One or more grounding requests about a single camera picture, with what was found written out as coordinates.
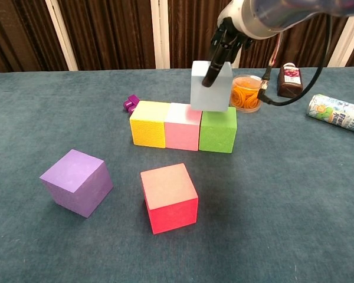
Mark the brown pleated curtain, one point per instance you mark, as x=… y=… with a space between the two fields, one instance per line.
x=112 y=29

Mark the dark juice bottle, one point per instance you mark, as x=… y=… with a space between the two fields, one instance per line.
x=289 y=82

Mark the light blue foam cube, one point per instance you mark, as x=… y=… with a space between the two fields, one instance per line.
x=212 y=97

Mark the teal table cloth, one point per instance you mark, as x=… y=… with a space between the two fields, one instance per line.
x=253 y=236

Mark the purple foam cube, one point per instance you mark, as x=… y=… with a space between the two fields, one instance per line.
x=73 y=182

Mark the printed drink can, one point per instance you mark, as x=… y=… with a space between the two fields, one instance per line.
x=333 y=113

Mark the yellow foam cube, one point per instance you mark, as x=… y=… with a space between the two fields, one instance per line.
x=147 y=132

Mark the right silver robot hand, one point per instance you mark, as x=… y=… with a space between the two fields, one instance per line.
x=227 y=38

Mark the clear jar of rubber bands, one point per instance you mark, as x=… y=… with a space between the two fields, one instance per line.
x=247 y=97

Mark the small purple toy block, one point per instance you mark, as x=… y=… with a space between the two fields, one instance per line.
x=131 y=101

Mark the pink foam cube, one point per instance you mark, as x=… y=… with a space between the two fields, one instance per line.
x=181 y=135

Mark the red foam cube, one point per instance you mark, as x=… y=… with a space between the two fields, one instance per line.
x=169 y=200

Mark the green foam cube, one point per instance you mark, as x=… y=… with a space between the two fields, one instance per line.
x=216 y=135

